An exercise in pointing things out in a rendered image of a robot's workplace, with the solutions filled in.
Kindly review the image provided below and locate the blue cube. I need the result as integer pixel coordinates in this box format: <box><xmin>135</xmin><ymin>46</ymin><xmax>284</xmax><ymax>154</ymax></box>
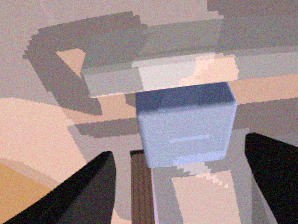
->
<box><xmin>136</xmin><ymin>81</ymin><xmax>237</xmax><ymax>168</ymax></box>

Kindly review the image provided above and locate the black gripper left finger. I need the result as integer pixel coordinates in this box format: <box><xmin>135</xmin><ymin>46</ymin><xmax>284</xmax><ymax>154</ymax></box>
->
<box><xmin>4</xmin><ymin>151</ymin><xmax>117</xmax><ymax>224</ymax></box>

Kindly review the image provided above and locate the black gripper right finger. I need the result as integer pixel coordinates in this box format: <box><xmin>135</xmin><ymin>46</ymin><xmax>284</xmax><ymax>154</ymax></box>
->
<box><xmin>245</xmin><ymin>133</ymin><xmax>298</xmax><ymax>224</ymax></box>

